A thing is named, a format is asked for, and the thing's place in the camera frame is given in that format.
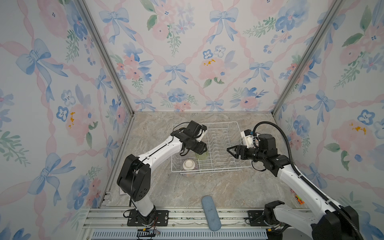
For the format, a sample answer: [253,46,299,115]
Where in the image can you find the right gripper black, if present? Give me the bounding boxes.
[227,145,266,164]

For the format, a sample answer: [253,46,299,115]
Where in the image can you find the green translucent plastic cup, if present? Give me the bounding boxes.
[196,152,210,161]

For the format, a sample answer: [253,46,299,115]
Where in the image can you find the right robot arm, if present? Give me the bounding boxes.
[227,134,363,240]

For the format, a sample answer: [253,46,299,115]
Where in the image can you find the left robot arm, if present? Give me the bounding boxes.
[117,121,208,226]

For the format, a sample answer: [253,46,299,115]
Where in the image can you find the white ribbed bowl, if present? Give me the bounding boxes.
[182,159,197,177]

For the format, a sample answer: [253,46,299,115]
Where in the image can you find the blue oval sponge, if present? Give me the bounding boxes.
[202,196,222,232]

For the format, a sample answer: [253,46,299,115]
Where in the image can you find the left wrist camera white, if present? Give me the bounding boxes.
[195,125,207,142]

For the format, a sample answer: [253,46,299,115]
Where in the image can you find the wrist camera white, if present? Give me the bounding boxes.
[195,125,207,142]
[241,129,259,148]

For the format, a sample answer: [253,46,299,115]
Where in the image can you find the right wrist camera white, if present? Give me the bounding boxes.
[241,129,259,148]

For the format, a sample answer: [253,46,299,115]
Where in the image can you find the white wire dish rack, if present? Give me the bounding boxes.
[171,122,252,175]

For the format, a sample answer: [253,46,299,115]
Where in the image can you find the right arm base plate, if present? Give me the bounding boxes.
[245,210,268,227]

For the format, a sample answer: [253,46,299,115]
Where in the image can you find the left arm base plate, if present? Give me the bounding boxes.
[123,209,170,227]

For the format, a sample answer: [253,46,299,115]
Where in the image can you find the aluminium front rail frame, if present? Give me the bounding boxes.
[78,207,311,240]

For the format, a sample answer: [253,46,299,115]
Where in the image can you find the left aluminium corner post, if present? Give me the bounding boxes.
[74,0,134,117]

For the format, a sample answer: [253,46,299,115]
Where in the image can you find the aluminium corner post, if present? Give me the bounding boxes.
[74,0,134,117]
[271,0,345,117]

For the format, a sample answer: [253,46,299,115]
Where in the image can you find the right aluminium corner post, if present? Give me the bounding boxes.
[271,0,345,117]

